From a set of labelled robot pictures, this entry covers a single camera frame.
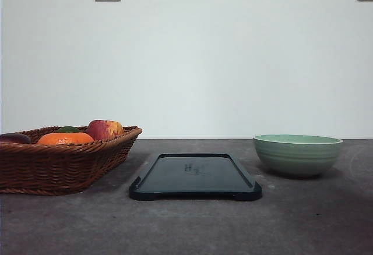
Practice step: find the brown wicker basket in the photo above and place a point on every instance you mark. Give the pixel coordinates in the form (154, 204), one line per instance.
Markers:
(55, 160)

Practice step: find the green avocado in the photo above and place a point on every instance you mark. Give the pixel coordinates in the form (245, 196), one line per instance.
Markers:
(68, 129)

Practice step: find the dark purple fruit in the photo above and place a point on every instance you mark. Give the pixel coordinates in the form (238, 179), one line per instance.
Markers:
(15, 138)

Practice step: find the light green ceramic bowl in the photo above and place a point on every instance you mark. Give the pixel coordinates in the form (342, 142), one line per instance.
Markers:
(297, 154)

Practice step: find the red yellow apple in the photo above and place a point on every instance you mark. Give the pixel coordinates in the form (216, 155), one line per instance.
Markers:
(100, 129)

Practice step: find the dark teal rectangular tray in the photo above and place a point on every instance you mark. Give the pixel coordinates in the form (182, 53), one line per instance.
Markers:
(194, 176)

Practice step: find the orange tangerine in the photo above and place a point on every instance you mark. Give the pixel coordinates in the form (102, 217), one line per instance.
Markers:
(65, 138)

